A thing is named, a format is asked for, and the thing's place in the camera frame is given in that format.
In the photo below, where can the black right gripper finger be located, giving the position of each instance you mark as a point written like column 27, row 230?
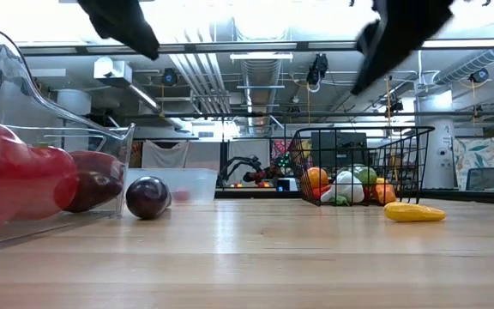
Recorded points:
column 410, row 26
column 368, row 36

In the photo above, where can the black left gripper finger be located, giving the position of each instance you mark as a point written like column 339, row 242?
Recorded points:
column 122, row 21

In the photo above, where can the green cucumber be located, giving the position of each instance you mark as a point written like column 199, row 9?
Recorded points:
column 368, row 176

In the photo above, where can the white garlic bulb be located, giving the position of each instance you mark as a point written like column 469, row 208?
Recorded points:
column 345, row 186

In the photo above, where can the orange bell pepper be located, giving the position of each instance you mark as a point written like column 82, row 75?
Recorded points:
column 384, row 193

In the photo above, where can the dark red apple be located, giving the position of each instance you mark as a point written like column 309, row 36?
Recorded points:
column 97, row 180

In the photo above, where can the long red pepper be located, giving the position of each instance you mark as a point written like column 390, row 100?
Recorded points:
column 322, row 192

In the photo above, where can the small red pepper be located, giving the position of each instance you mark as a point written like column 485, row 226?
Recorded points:
column 181, row 195

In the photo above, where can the background black robot arm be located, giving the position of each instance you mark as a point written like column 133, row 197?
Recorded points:
column 251, row 165

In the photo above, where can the white ceiling box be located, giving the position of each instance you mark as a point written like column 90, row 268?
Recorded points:
column 110, row 68

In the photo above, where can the white round pillar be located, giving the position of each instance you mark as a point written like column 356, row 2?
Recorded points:
column 442, row 129
column 73, row 103

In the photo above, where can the dark computer monitors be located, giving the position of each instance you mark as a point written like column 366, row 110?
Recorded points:
column 337, row 146

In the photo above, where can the hanging white cloth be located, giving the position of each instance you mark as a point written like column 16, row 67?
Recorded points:
column 165, row 154

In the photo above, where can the small white box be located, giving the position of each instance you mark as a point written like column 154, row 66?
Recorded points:
column 287, row 184

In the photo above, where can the grey office chair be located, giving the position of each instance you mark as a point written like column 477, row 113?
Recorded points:
column 483, row 179

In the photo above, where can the frosted plastic container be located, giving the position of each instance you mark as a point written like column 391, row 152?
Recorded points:
column 195, row 182

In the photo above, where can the purple eggplant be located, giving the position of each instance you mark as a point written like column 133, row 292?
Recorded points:
column 147, row 198

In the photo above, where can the yellow banana toy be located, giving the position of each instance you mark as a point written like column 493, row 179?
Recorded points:
column 414, row 212

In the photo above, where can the clear plastic bin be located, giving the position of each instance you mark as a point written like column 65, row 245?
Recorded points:
column 50, row 225

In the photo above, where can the black ceiling camera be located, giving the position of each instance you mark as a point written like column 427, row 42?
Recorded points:
column 317, row 68
column 169, row 77
column 479, row 75

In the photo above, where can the spiral ceiling duct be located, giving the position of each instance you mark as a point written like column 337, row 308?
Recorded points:
column 470, row 64

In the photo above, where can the silver ceiling air duct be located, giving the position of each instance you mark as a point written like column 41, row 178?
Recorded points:
column 260, row 77

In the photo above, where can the black aluminium table frame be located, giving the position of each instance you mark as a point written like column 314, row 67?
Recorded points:
column 487, row 197

